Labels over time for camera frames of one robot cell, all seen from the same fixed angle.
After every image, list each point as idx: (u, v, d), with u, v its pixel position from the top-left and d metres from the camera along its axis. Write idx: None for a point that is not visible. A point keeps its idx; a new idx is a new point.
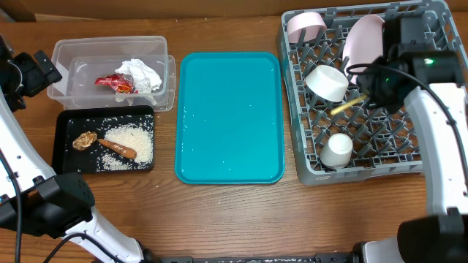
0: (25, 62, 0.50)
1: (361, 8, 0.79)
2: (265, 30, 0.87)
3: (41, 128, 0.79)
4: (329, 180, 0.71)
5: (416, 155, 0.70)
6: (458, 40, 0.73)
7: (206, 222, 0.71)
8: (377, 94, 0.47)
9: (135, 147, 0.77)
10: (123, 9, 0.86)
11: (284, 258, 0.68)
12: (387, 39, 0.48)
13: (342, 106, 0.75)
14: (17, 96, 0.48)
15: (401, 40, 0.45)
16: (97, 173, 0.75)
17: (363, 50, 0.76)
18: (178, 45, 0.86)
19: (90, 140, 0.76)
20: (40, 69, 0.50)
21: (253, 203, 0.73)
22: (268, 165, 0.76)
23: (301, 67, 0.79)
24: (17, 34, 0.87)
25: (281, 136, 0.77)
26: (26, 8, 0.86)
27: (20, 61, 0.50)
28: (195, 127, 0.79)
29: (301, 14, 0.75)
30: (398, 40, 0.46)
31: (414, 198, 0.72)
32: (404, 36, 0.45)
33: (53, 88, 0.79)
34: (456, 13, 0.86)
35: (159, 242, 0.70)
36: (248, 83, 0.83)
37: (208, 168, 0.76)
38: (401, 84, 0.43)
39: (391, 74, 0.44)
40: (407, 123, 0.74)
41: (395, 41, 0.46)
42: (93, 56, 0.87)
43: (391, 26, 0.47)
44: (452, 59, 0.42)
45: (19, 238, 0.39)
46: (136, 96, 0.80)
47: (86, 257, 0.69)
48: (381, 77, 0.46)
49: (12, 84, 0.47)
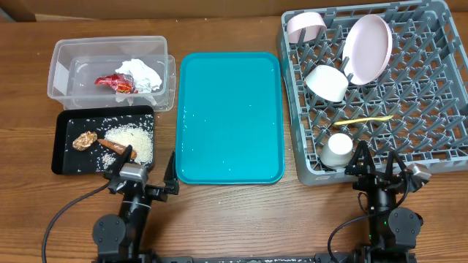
0: (118, 183, 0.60)
1: (361, 8, 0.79)
2: (265, 30, 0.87)
3: (42, 128, 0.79)
4: (330, 180, 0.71)
5: (416, 155, 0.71)
6: (458, 40, 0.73)
7: (206, 222, 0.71)
8: (385, 183, 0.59)
9: (159, 197, 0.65)
10: (123, 9, 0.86)
11: (284, 258, 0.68)
12: (376, 210, 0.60)
13: (342, 106, 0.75)
14: (136, 223, 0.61)
15: (378, 207, 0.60)
16: (97, 174, 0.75)
17: (363, 52, 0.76)
18: (178, 44, 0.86)
19: (90, 140, 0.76)
20: (113, 167, 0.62)
21: (253, 203, 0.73)
22: (269, 165, 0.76)
23: (301, 68, 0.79)
24: (16, 34, 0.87)
25: (280, 137, 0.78)
26: (25, 7, 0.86)
27: (132, 183, 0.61)
28: (195, 127, 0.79)
29: (301, 14, 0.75)
30: (380, 209, 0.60)
31: (413, 198, 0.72)
32: (399, 241, 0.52)
33: (53, 88, 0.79)
34: (456, 13, 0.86)
35: (159, 243, 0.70)
36: (248, 84, 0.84)
37: (209, 169, 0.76)
38: (384, 184, 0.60)
39: (379, 199, 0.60)
40: (407, 123, 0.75)
41: (374, 204, 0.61)
42: (93, 56, 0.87)
43: (381, 214, 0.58)
44: (375, 205, 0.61)
45: (43, 250, 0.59)
46: (126, 172, 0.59)
47: (86, 257, 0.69)
48: (387, 197, 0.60)
49: (126, 193, 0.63)
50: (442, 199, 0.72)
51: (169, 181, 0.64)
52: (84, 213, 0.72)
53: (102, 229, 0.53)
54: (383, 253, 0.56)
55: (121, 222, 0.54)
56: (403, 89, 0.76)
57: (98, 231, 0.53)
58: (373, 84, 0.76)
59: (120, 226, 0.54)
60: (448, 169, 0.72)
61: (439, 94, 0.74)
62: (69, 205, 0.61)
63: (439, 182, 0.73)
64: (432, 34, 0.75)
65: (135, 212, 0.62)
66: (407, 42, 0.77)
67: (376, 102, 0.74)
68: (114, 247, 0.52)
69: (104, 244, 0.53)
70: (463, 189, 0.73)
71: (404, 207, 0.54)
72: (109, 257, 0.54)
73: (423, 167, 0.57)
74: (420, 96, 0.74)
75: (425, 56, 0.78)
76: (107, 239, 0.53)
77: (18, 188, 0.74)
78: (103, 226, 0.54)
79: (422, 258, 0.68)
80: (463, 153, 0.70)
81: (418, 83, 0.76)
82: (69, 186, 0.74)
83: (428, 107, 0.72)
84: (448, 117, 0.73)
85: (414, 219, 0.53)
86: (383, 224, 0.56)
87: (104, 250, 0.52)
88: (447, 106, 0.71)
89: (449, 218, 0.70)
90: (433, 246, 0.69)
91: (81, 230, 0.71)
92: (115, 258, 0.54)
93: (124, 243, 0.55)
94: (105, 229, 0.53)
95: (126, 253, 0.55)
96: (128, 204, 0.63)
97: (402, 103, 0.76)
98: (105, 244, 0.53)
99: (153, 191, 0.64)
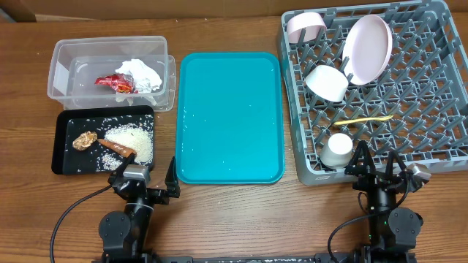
0: (121, 183, 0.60)
1: (361, 8, 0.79)
2: (265, 31, 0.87)
3: (41, 128, 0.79)
4: (329, 180, 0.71)
5: (416, 155, 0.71)
6: (458, 40, 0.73)
7: (205, 222, 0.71)
8: (385, 182, 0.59)
9: (161, 199, 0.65)
10: (123, 9, 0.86)
11: (284, 258, 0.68)
12: (376, 210, 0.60)
13: (342, 106, 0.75)
14: (140, 223, 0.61)
15: (378, 207, 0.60)
16: (97, 173, 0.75)
17: (363, 52, 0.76)
18: (178, 44, 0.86)
19: (90, 140, 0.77)
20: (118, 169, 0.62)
21: (253, 203, 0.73)
22: (268, 165, 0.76)
23: (301, 67, 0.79)
24: (16, 34, 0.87)
25: (280, 137, 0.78)
26: (26, 7, 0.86)
27: (135, 183, 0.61)
28: (195, 127, 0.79)
29: (301, 14, 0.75)
30: (379, 209, 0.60)
31: (413, 198, 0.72)
32: (399, 241, 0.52)
33: (53, 88, 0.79)
34: (456, 13, 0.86)
35: (159, 243, 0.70)
36: (248, 84, 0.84)
37: (208, 169, 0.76)
38: (384, 184, 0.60)
39: (379, 199, 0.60)
40: (407, 123, 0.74)
41: (375, 204, 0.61)
42: (93, 56, 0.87)
43: (381, 213, 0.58)
44: (376, 205, 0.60)
45: (52, 250, 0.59)
46: (128, 172, 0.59)
47: (86, 257, 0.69)
48: (387, 197, 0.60)
49: (129, 196, 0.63)
50: (442, 199, 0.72)
51: (170, 183, 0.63)
52: (83, 213, 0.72)
53: (107, 225, 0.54)
54: (384, 253, 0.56)
55: (126, 218, 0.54)
56: (403, 89, 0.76)
57: (104, 226, 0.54)
58: (373, 84, 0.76)
59: (125, 221, 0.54)
60: (448, 169, 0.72)
61: (439, 94, 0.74)
62: (73, 206, 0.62)
63: (439, 182, 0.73)
64: (432, 34, 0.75)
65: (138, 212, 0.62)
66: (407, 42, 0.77)
67: (376, 102, 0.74)
68: (119, 242, 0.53)
69: (110, 239, 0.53)
70: (463, 189, 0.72)
71: (404, 207, 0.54)
72: (113, 253, 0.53)
73: (423, 167, 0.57)
74: (420, 96, 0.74)
75: (425, 56, 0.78)
76: (112, 234, 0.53)
77: (18, 188, 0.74)
78: (109, 222, 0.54)
79: (422, 258, 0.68)
80: (463, 153, 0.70)
81: (419, 83, 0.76)
82: (69, 186, 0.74)
83: (428, 106, 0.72)
84: (448, 117, 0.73)
85: (414, 218, 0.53)
86: (383, 224, 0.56)
87: (108, 245, 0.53)
88: (447, 106, 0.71)
89: (450, 218, 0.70)
90: (433, 246, 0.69)
91: (81, 230, 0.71)
92: (119, 255, 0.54)
93: (129, 240, 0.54)
94: (111, 224, 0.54)
95: (130, 251, 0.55)
96: (131, 205, 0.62)
97: (402, 103, 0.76)
98: (110, 239, 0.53)
99: (154, 191, 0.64)
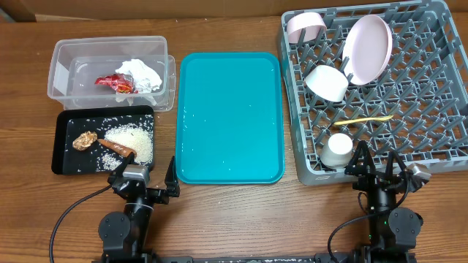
0: (121, 183, 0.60)
1: (362, 8, 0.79)
2: (265, 31, 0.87)
3: (41, 128, 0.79)
4: (329, 180, 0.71)
5: (416, 155, 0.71)
6: (458, 40, 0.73)
7: (206, 222, 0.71)
8: (386, 182, 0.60)
9: (161, 199, 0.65)
10: (123, 9, 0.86)
11: (284, 258, 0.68)
12: (376, 210, 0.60)
13: (342, 106, 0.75)
14: (140, 223, 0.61)
15: (378, 207, 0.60)
16: (97, 173, 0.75)
17: (363, 52, 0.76)
18: (178, 44, 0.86)
19: (90, 140, 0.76)
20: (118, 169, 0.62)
21: (253, 203, 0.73)
22: (268, 165, 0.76)
23: (301, 67, 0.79)
24: (16, 35, 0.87)
25: (280, 137, 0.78)
26: (26, 7, 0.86)
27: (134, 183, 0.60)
28: (195, 126, 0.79)
29: (301, 14, 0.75)
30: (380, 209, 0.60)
31: (413, 198, 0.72)
32: (399, 241, 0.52)
33: (53, 88, 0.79)
34: (456, 13, 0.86)
35: (159, 243, 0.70)
36: (248, 84, 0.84)
37: (208, 169, 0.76)
38: (384, 184, 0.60)
39: (379, 199, 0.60)
40: (407, 123, 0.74)
41: (375, 204, 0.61)
42: (93, 56, 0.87)
43: (381, 213, 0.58)
44: (376, 205, 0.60)
45: (51, 250, 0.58)
46: (128, 172, 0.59)
47: (86, 257, 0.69)
48: (387, 197, 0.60)
49: (129, 196, 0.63)
50: (442, 199, 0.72)
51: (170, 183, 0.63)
52: (83, 213, 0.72)
53: (107, 226, 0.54)
54: (384, 253, 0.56)
55: (126, 219, 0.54)
56: (403, 89, 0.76)
57: (104, 227, 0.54)
58: (373, 84, 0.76)
59: (124, 222, 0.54)
60: (448, 170, 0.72)
61: (439, 94, 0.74)
62: (73, 205, 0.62)
63: (439, 182, 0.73)
64: (432, 34, 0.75)
65: (138, 212, 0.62)
66: (407, 42, 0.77)
67: (376, 102, 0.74)
68: (119, 242, 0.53)
69: (110, 240, 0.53)
70: (463, 189, 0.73)
71: (404, 207, 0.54)
72: (113, 254, 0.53)
73: (423, 167, 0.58)
74: (420, 96, 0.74)
75: (425, 56, 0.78)
76: (112, 235, 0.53)
77: (17, 189, 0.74)
78: (109, 222, 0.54)
79: (421, 258, 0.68)
80: (463, 153, 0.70)
81: (419, 83, 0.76)
82: (69, 186, 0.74)
83: (428, 106, 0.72)
84: (448, 117, 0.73)
85: (414, 219, 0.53)
86: (383, 224, 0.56)
87: (108, 245, 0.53)
88: (447, 106, 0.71)
89: (449, 218, 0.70)
90: (433, 246, 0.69)
91: (80, 230, 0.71)
92: (118, 256, 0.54)
93: (129, 240, 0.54)
94: (111, 225, 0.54)
95: (130, 251, 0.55)
96: (131, 205, 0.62)
97: (402, 103, 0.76)
98: (110, 239, 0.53)
99: (154, 191, 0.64)
